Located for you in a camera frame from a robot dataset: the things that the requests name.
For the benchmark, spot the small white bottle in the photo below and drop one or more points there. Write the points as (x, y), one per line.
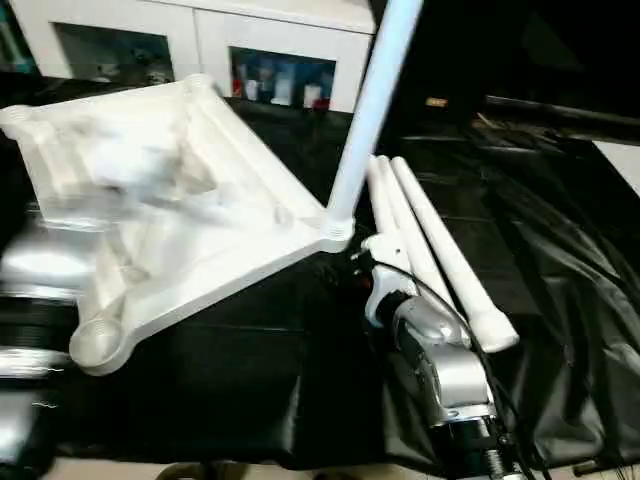
(251, 90)
(283, 90)
(312, 95)

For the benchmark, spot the black table mat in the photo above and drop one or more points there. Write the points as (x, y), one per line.
(225, 375)

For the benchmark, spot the small yellow label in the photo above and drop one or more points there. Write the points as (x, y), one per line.
(436, 101)

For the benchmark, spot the white glass-door cabinet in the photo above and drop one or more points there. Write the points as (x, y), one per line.
(200, 35)

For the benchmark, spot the long black bar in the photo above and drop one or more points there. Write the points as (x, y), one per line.
(560, 110)

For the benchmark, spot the white flat panel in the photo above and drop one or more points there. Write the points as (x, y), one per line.
(620, 165)

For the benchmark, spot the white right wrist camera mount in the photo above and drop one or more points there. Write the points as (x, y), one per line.
(387, 255)

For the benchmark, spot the white plastic table top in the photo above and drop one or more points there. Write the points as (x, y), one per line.
(175, 175)

